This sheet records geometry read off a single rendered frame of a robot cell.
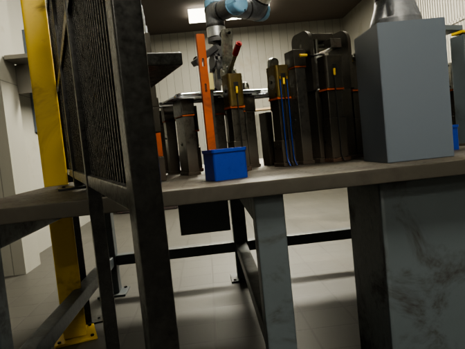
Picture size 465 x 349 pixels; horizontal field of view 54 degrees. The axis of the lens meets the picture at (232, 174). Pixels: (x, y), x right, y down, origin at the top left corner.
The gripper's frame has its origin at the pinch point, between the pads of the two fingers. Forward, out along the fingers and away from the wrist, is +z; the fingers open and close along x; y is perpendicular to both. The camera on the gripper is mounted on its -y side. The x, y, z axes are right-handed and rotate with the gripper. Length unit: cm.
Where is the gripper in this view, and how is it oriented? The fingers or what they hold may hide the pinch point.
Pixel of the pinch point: (216, 90)
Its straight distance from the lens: 183.7
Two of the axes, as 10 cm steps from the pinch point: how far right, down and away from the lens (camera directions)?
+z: 0.9, 9.9, 0.6
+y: 9.2, -1.1, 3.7
